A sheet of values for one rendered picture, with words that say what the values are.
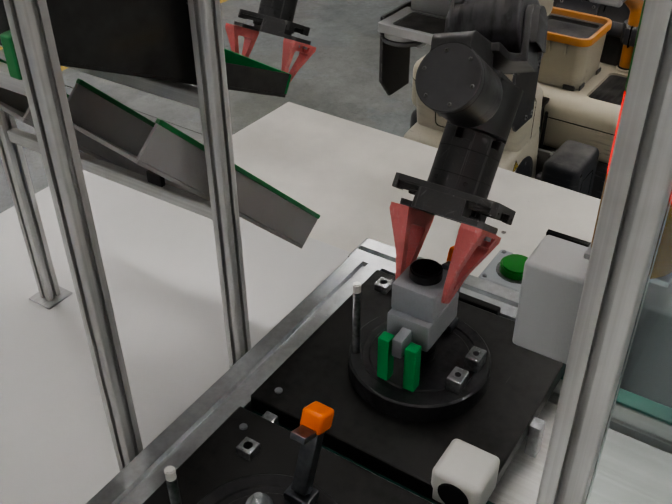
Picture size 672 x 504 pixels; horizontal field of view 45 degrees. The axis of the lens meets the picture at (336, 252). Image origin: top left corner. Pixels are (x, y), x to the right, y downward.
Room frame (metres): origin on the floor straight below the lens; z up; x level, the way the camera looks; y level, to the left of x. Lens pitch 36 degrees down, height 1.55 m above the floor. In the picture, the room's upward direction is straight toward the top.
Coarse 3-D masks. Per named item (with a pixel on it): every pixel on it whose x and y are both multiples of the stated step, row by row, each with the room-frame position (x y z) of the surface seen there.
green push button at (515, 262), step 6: (504, 258) 0.77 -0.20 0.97; (510, 258) 0.77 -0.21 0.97; (516, 258) 0.77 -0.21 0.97; (522, 258) 0.77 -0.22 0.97; (504, 264) 0.76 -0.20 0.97; (510, 264) 0.76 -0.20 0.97; (516, 264) 0.76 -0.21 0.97; (522, 264) 0.76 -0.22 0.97; (504, 270) 0.75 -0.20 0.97; (510, 270) 0.75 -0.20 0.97; (516, 270) 0.75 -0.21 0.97; (522, 270) 0.75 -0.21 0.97; (510, 276) 0.75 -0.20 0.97; (516, 276) 0.74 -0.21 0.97; (522, 276) 0.74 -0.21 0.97
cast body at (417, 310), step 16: (416, 272) 0.58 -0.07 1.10; (432, 272) 0.58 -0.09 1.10; (400, 288) 0.58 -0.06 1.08; (416, 288) 0.57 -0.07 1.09; (432, 288) 0.57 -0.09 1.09; (400, 304) 0.58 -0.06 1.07; (416, 304) 0.57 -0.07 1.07; (432, 304) 0.56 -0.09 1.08; (448, 304) 0.59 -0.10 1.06; (400, 320) 0.57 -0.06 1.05; (416, 320) 0.56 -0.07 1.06; (432, 320) 0.56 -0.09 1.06; (448, 320) 0.59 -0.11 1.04; (400, 336) 0.55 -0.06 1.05; (416, 336) 0.56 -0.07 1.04; (432, 336) 0.56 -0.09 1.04; (400, 352) 0.55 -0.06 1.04
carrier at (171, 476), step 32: (256, 416) 0.53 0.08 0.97; (224, 448) 0.49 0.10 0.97; (288, 448) 0.49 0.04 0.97; (192, 480) 0.46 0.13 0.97; (224, 480) 0.46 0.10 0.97; (256, 480) 0.44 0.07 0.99; (288, 480) 0.44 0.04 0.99; (320, 480) 0.46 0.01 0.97; (352, 480) 0.46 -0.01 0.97; (384, 480) 0.46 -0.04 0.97
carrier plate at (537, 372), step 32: (480, 320) 0.66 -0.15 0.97; (320, 352) 0.62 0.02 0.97; (512, 352) 0.61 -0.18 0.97; (288, 384) 0.57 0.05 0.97; (320, 384) 0.57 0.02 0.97; (512, 384) 0.57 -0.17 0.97; (544, 384) 0.57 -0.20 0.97; (288, 416) 0.53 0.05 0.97; (352, 416) 0.53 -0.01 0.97; (384, 416) 0.53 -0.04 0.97; (480, 416) 0.53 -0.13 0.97; (512, 416) 0.53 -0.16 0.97; (352, 448) 0.49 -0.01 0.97; (384, 448) 0.49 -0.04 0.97; (416, 448) 0.49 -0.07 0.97; (480, 448) 0.49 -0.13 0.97; (512, 448) 0.49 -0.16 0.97; (416, 480) 0.46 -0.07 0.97
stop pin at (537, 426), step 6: (534, 420) 0.53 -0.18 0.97; (540, 420) 0.53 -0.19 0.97; (534, 426) 0.52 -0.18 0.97; (540, 426) 0.52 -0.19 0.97; (528, 432) 0.52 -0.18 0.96; (534, 432) 0.52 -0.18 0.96; (540, 432) 0.51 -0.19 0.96; (528, 438) 0.52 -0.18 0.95; (534, 438) 0.52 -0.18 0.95; (540, 438) 0.52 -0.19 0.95; (528, 444) 0.52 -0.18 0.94; (534, 444) 0.52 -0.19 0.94; (540, 444) 0.52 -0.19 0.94; (528, 450) 0.52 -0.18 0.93; (534, 450) 0.52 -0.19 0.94; (534, 456) 0.51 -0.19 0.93
